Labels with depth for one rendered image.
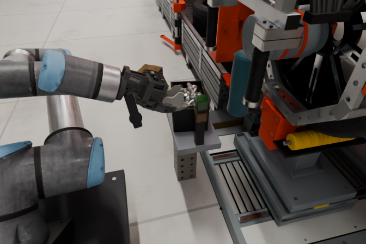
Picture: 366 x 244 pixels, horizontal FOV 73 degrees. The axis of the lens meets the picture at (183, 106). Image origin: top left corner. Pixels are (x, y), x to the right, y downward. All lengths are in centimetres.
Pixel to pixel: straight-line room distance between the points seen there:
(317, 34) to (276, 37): 26
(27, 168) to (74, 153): 12
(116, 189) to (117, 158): 53
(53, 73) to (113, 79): 12
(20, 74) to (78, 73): 17
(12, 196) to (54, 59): 38
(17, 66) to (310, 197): 110
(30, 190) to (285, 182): 94
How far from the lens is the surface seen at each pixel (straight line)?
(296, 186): 120
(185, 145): 94
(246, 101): 64
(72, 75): 59
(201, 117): 84
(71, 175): 78
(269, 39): 56
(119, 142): 164
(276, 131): 97
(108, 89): 60
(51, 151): 80
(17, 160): 79
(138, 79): 62
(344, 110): 72
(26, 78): 71
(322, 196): 121
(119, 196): 101
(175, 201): 133
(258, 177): 127
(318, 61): 94
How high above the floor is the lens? 113
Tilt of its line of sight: 37 degrees down
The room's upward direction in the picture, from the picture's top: straight up
